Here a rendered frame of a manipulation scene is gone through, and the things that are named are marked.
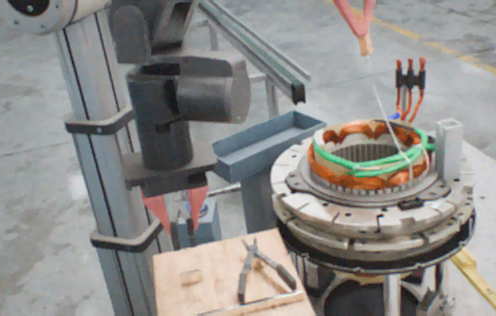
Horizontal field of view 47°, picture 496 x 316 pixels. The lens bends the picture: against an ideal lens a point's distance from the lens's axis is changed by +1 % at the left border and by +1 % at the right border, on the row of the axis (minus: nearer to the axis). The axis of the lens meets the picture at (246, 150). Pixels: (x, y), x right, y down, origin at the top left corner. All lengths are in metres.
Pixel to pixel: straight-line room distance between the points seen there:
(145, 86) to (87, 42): 0.45
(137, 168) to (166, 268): 0.23
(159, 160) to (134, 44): 0.13
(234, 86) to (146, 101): 0.10
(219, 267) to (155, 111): 0.30
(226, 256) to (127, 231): 0.38
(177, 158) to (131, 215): 0.53
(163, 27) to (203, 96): 0.08
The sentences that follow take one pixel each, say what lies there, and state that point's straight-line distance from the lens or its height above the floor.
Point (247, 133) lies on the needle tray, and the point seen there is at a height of 1.05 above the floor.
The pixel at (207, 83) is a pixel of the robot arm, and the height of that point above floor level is 1.38.
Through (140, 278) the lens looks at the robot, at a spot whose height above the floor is 0.83.
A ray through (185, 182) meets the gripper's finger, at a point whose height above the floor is 1.26.
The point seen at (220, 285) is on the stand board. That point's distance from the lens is 0.78.
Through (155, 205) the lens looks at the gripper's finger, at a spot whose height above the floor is 1.24.
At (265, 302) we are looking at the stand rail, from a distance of 0.73.
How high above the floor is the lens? 1.56
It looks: 27 degrees down
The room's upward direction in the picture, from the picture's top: 7 degrees counter-clockwise
